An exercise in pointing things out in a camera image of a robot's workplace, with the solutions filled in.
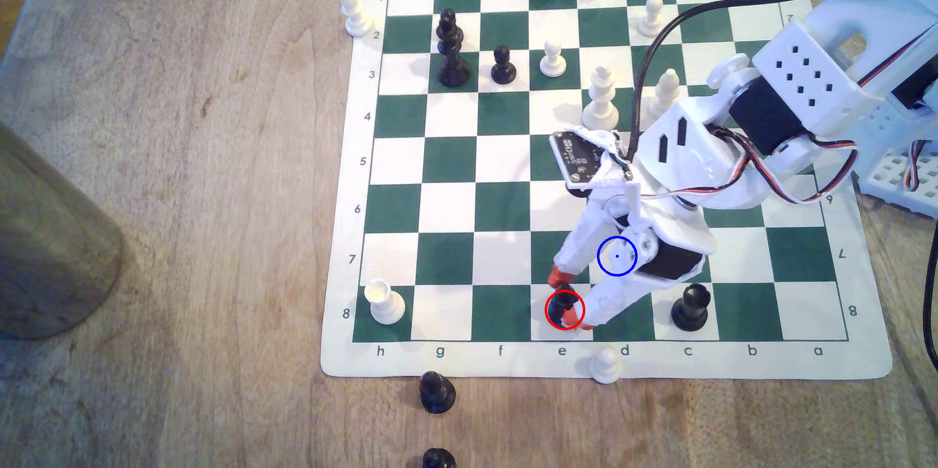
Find black power cable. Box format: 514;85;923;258
921;237;938;374

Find black chess bishop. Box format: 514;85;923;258
551;283;580;328

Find camera circuit board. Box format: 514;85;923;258
550;128;636;198

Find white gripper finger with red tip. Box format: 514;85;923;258
548;195;636;292
570;232;658;331

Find white perforated base block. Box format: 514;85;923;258
852;90;938;221

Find red white black servo wires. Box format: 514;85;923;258
663;50;938;207

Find tall white queen piece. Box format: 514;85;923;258
582;65;621;134

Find white chess rook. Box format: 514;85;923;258
364;278;407;327

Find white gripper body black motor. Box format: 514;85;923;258
607;96;779;287

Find red black jumper wires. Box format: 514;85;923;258
902;137;929;195

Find black camera cable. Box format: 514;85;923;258
631;0;892;155

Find white chess pawn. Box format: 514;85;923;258
637;0;665;39
539;40;568;79
590;345;622;385

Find green white chess mat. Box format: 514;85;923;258
320;0;894;381

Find white chess bishop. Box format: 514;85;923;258
647;68;683;133
340;0;375;39

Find brown wooden cylinder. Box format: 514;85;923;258
0;122;126;341

